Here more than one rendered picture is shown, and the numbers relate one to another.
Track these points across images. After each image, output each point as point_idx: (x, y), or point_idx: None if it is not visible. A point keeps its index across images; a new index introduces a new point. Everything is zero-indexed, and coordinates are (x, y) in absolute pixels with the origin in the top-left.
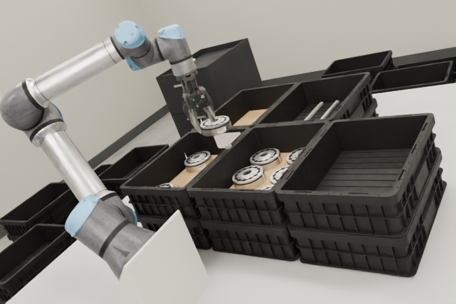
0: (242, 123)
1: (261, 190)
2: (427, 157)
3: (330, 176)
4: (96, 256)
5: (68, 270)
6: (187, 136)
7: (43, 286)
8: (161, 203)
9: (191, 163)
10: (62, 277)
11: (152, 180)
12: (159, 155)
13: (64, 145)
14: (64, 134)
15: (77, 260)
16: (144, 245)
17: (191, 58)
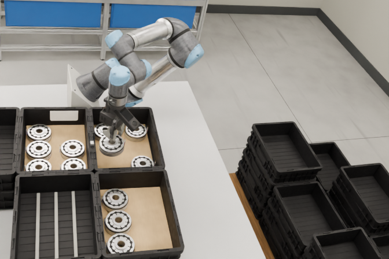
0: (159, 233)
1: (29, 108)
2: None
3: (10, 161)
4: (172, 127)
5: (180, 117)
6: (161, 163)
7: (183, 107)
8: None
9: (140, 156)
10: (177, 113)
11: (151, 133)
12: (157, 137)
13: (158, 60)
14: (165, 61)
15: (185, 123)
16: (69, 73)
17: (108, 94)
